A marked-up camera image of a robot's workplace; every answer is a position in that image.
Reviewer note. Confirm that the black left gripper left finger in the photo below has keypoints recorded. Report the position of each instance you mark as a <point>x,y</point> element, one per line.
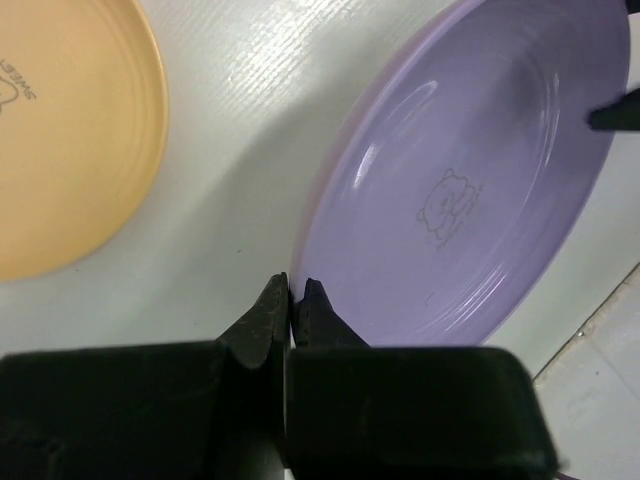
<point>211,409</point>

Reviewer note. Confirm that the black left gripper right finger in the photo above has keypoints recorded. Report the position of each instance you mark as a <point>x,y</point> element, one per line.
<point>360,412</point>

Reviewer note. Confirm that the purple plate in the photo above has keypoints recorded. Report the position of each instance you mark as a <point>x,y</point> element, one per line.
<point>462,169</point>

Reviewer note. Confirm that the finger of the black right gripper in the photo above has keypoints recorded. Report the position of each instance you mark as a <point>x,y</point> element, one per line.
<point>623,115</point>

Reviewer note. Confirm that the orange plate far left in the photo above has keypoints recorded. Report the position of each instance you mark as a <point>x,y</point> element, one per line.
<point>84,121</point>

